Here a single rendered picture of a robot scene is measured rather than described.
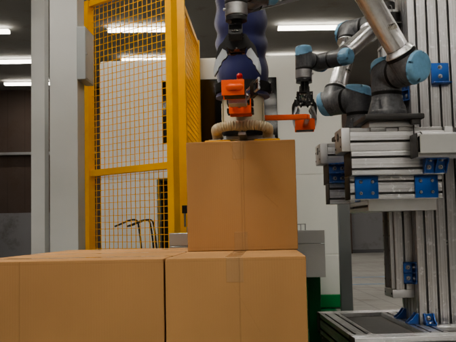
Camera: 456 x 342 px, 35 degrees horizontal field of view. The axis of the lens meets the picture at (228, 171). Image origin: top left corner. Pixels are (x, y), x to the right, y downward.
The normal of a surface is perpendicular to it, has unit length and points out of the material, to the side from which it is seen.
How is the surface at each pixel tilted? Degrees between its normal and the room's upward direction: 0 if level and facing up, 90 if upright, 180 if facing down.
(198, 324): 90
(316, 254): 90
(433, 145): 90
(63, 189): 90
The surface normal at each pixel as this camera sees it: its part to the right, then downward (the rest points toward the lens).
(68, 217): -0.05, -0.07
